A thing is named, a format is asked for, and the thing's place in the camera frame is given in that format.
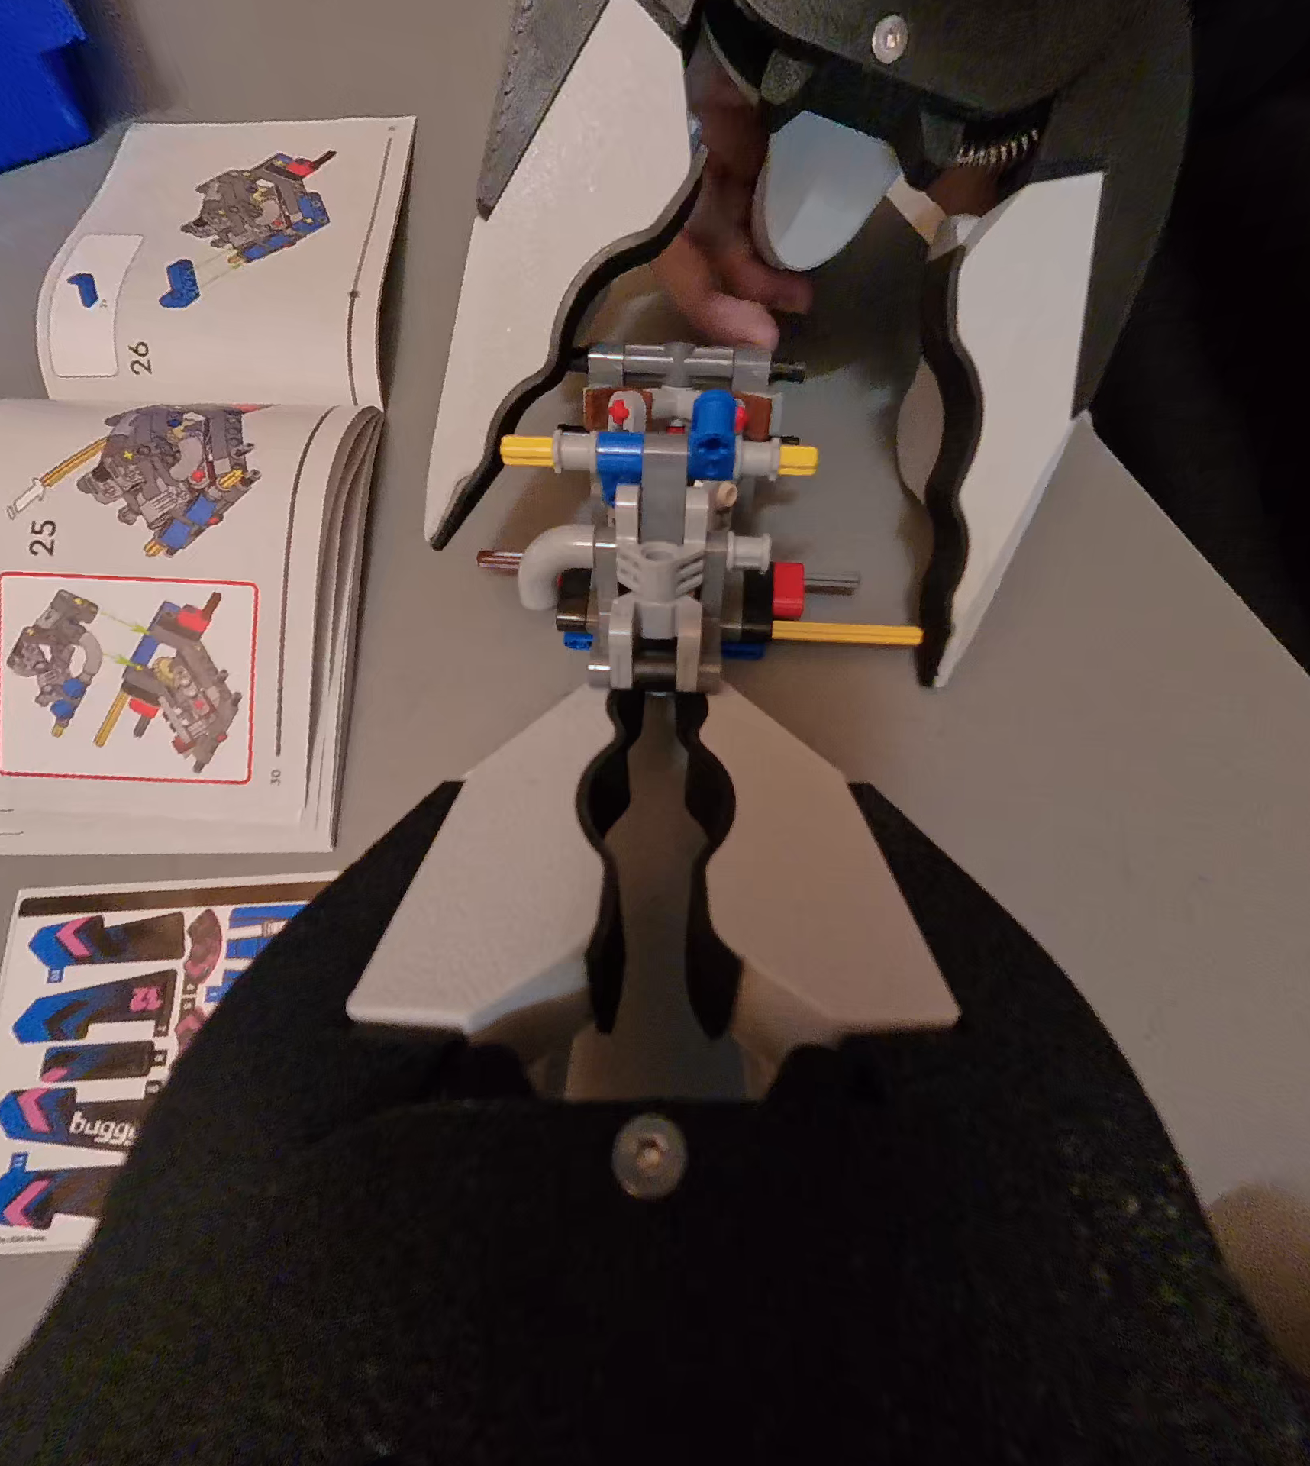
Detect lego chassis assembly with axles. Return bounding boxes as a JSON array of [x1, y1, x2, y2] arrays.
[[476, 340, 922, 664]]

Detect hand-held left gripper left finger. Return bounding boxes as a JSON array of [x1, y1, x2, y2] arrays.
[[344, 686, 645, 1099]]

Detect person's right hand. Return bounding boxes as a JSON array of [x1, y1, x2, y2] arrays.
[[654, 46, 817, 350]]

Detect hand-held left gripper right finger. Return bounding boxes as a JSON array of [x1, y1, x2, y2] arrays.
[[672, 686, 960, 1099]]

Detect sticker sheet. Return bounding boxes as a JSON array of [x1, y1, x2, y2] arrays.
[[0, 872, 340, 1258]]

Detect grey and blue lego assembly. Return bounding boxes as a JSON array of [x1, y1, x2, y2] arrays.
[[499, 389, 819, 695]]

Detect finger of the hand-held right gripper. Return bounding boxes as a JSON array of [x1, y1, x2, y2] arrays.
[[912, 168, 1104, 689], [426, 0, 712, 550]]

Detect open instruction booklet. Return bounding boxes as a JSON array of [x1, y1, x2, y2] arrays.
[[0, 114, 418, 858]]

